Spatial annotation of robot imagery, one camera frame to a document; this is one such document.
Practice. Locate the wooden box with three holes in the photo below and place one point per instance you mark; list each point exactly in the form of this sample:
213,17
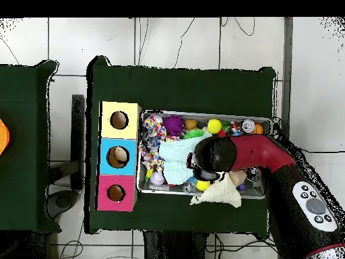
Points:
126,164

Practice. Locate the orange round object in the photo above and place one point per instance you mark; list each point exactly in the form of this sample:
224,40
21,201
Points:
3,137

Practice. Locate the green spiky ball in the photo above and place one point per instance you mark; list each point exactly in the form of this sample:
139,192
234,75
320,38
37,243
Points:
194,133

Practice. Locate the cream waffle cloth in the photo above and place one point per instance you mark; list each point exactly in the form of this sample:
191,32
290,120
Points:
221,194

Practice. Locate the dark green tablecloth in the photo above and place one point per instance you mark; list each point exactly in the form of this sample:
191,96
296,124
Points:
21,108
175,89

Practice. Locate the silver drink can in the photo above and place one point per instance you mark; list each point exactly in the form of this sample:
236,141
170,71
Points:
248,126

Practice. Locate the yellow ball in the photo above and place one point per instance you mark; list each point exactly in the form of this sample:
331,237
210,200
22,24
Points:
214,126
202,186

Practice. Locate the shallow clear mesh bin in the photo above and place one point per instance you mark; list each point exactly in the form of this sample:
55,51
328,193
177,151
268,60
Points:
161,190

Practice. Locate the orange toy basketball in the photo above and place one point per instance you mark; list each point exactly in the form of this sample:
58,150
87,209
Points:
259,129

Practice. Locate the black pedestal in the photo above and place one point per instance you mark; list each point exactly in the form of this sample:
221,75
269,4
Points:
172,245

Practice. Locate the white baseball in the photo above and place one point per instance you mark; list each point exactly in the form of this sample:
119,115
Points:
157,178

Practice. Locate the dark grey floor base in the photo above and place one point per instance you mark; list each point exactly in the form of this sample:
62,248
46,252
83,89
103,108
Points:
63,201

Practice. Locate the orange brown rubber toy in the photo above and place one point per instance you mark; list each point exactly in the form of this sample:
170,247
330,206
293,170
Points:
190,124

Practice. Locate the mint waffle cloth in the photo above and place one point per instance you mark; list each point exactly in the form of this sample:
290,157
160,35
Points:
175,162

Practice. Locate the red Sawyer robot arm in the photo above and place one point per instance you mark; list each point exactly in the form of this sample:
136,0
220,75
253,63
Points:
256,153

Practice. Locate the colourful confetti print packet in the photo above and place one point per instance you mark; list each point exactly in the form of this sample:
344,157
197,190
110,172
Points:
155,126

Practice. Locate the purple spiky ball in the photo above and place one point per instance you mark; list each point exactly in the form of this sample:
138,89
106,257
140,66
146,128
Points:
173,125

